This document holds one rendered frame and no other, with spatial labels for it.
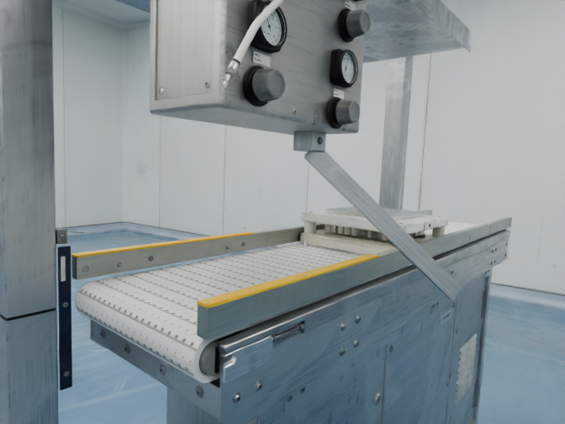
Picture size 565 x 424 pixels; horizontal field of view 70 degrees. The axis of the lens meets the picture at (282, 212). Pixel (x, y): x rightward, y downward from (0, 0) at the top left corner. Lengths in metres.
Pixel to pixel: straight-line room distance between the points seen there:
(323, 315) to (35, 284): 0.37
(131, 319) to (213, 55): 0.30
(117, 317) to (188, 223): 5.00
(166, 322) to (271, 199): 4.19
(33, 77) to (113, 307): 0.30
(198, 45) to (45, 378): 0.48
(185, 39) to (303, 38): 0.11
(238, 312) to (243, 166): 4.47
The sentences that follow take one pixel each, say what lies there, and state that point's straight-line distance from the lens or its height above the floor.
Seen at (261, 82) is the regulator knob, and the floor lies 1.04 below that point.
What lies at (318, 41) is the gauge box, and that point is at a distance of 0.44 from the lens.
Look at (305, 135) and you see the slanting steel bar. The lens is 0.49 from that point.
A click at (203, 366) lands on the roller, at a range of 0.42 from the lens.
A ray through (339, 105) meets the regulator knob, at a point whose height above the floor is 1.04.
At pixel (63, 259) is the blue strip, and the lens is 0.62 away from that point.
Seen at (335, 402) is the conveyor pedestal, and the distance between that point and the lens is 0.75.
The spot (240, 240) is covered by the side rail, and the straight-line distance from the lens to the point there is 0.78.
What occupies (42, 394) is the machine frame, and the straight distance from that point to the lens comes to 0.67.
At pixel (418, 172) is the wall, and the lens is 3.92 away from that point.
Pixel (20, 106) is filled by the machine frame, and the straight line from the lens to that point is 0.60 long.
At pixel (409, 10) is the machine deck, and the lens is 0.71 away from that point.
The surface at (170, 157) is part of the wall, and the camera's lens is 5.73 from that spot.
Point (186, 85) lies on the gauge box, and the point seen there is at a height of 1.04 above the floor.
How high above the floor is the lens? 0.97
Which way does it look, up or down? 6 degrees down
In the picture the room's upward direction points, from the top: 2 degrees clockwise
